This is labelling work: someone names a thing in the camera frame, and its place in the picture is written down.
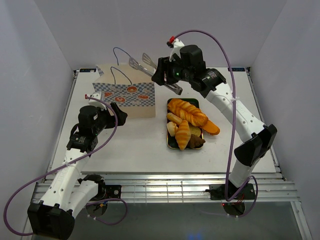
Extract blue checkered paper bag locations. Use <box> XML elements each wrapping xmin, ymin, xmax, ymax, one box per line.
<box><xmin>92</xmin><ymin>46</ymin><xmax>157</xmax><ymax>119</ymax></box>

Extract toast bread slice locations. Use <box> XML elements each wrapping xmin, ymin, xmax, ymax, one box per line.
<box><xmin>189</xmin><ymin>124</ymin><xmax>202</xmax><ymax>137</ymax></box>

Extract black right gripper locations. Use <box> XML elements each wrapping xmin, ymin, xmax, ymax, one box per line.
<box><xmin>150</xmin><ymin>54</ymin><xmax>192</xmax><ymax>87</ymax></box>

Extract aluminium table frame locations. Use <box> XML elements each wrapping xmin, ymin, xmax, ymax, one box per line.
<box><xmin>48</xmin><ymin>67</ymin><xmax>312</xmax><ymax>240</ymax></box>

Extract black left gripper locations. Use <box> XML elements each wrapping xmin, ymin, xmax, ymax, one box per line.
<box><xmin>93</xmin><ymin>102</ymin><xmax>128</xmax><ymax>135</ymax></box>

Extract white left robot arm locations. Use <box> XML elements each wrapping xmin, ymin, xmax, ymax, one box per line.
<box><xmin>27</xmin><ymin>101</ymin><xmax>128</xmax><ymax>240</ymax></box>

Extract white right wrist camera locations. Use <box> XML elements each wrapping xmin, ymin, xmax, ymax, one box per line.
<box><xmin>166</xmin><ymin>36</ymin><xmax>185</xmax><ymax>62</ymax></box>

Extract brown chocolate croissant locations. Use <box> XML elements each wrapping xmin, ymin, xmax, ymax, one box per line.
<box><xmin>187</xmin><ymin>134</ymin><xmax>206</xmax><ymax>149</ymax></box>

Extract small pale round bun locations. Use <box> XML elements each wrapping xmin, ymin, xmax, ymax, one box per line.
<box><xmin>166</xmin><ymin>121</ymin><xmax>179</xmax><ymax>137</ymax></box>

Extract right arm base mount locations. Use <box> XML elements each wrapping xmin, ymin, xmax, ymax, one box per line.
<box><xmin>205</xmin><ymin>183</ymin><xmax>256</xmax><ymax>201</ymax></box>

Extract striped orange croissant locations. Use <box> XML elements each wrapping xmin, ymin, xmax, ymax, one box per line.
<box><xmin>175</xmin><ymin>120</ymin><xmax>191</xmax><ymax>151</ymax></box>

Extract long twisted pastry bread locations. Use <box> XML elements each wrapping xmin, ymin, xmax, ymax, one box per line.
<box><xmin>167</xmin><ymin>98</ymin><xmax>209</xmax><ymax>127</ymax></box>

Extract dark green metal tray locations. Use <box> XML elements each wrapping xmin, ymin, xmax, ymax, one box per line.
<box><xmin>166</xmin><ymin>98</ymin><xmax>204</xmax><ymax>151</ymax></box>

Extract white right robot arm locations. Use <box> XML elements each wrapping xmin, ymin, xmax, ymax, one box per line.
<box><xmin>151</xmin><ymin>44</ymin><xmax>277</xmax><ymax>199</ymax></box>

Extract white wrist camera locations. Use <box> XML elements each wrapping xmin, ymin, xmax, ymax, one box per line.
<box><xmin>84</xmin><ymin>91</ymin><xmax>107</xmax><ymax>111</ymax></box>
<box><xmin>166</xmin><ymin>36</ymin><xmax>185</xmax><ymax>62</ymax></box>

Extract long orange baguette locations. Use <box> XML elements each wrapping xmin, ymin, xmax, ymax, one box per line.
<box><xmin>200</xmin><ymin>120</ymin><xmax>220</xmax><ymax>136</ymax></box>

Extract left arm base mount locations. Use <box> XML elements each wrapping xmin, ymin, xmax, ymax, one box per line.
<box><xmin>77</xmin><ymin>174</ymin><xmax>122</xmax><ymax>201</ymax></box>

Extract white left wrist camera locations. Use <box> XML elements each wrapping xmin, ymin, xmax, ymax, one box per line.
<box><xmin>84</xmin><ymin>91</ymin><xmax>107</xmax><ymax>111</ymax></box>

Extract metal serving tongs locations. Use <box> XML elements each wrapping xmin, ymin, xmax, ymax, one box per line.
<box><xmin>128</xmin><ymin>52</ymin><xmax>183</xmax><ymax>96</ymax></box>

